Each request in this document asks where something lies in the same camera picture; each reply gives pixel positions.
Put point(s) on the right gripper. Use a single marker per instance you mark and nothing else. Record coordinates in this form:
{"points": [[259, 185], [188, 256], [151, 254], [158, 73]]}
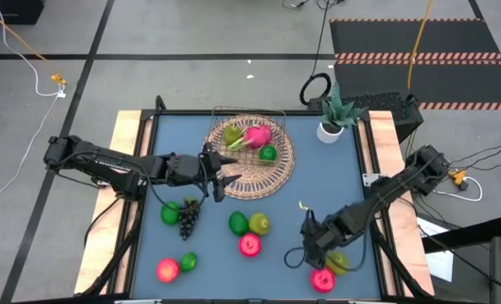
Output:
{"points": [[326, 234]]}

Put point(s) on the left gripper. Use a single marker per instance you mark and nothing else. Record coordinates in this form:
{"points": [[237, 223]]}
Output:
{"points": [[186, 170]]}

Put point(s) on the yellow-green pear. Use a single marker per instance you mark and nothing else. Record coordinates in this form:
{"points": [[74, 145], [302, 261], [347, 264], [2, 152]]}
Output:
{"points": [[232, 134], [340, 264], [260, 224]]}

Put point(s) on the red apple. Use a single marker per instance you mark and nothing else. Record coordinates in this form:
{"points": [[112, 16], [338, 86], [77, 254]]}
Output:
{"points": [[322, 281], [250, 245], [167, 270]]}

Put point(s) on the green lime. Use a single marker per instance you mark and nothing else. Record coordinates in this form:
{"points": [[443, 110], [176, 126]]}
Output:
{"points": [[238, 224], [268, 153], [170, 213], [188, 262]]}

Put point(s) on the pink dragon fruit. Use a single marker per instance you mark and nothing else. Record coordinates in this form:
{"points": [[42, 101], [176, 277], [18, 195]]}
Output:
{"points": [[257, 136]]}

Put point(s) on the dark purple grape bunch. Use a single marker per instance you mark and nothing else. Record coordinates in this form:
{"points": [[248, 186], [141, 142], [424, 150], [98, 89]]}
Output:
{"points": [[188, 219]]}

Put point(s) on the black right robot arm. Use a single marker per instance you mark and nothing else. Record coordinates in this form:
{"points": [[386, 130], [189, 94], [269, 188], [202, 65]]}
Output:
{"points": [[393, 186]]}

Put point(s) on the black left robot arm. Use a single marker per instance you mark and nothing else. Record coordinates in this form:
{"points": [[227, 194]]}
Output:
{"points": [[106, 162]]}

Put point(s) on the round wicker basket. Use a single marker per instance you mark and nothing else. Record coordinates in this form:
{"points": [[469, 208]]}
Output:
{"points": [[258, 181]]}

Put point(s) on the yellow-green tag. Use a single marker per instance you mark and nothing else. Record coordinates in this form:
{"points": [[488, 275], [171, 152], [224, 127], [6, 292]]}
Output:
{"points": [[303, 205]]}

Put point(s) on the white plant pot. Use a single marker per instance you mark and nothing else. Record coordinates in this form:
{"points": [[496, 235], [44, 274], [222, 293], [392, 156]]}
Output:
{"points": [[329, 136]]}

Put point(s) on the wooden side board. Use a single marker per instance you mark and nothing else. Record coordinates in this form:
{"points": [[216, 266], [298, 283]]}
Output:
{"points": [[385, 135], [100, 253]]}

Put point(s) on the white paper sheet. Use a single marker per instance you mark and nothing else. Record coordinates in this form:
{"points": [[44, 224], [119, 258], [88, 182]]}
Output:
{"points": [[440, 264]]}

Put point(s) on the green succulent plant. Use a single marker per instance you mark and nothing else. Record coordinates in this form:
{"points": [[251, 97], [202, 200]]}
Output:
{"points": [[339, 112]]}

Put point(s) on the black perforated case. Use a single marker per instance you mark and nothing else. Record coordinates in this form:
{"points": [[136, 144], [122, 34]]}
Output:
{"points": [[393, 110]]}

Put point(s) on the orange plug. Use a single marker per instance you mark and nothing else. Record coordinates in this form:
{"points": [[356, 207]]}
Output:
{"points": [[457, 175]]}

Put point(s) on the black striped floor mat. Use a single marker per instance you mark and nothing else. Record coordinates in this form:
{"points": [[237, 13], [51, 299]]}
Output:
{"points": [[402, 38], [465, 82]]}

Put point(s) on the black box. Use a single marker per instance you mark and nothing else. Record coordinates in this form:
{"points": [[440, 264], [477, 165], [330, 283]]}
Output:
{"points": [[9, 12]]}

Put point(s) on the silver bracket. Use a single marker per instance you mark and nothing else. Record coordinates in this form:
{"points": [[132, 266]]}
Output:
{"points": [[370, 178]]}

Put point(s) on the black metal table frame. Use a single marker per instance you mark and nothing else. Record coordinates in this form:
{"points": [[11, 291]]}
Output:
{"points": [[182, 113]]}

